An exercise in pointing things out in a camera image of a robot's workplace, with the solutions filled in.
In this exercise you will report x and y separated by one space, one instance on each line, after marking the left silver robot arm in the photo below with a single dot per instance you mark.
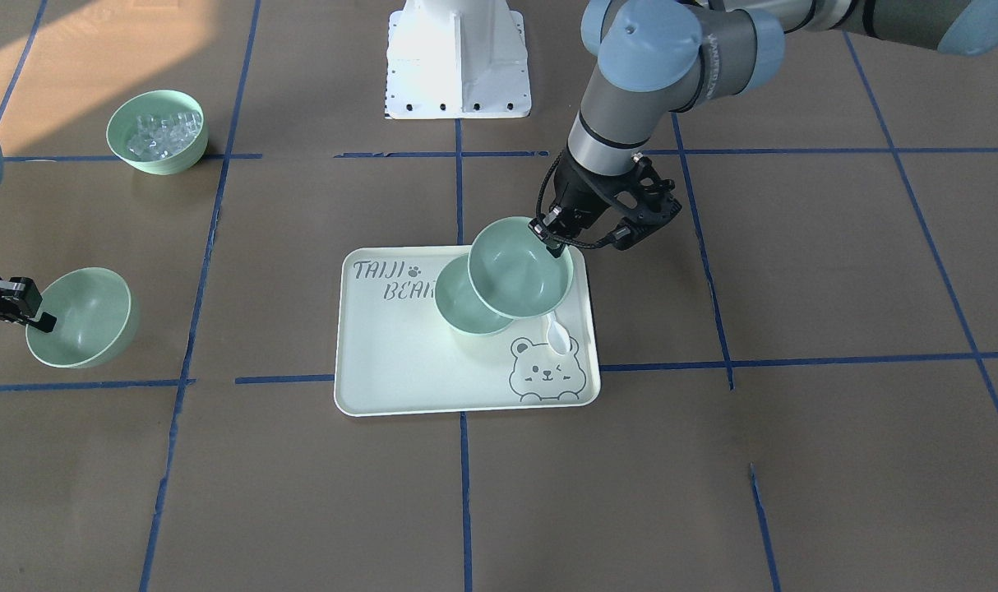
657 57

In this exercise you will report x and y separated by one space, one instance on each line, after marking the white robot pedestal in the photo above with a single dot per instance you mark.
456 60

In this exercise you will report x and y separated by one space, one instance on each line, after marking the green bowl with ice cubes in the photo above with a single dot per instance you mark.
162 132

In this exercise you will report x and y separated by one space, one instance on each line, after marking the cream bear tray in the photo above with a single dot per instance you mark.
395 353

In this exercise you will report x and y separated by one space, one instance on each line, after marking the green bowl on tray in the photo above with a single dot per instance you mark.
460 306

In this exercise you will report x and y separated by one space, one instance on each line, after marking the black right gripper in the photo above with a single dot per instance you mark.
6 298

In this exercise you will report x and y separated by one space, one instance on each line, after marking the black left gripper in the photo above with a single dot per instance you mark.
582 192

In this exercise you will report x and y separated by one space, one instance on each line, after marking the white plastic spoon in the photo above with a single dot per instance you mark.
558 338

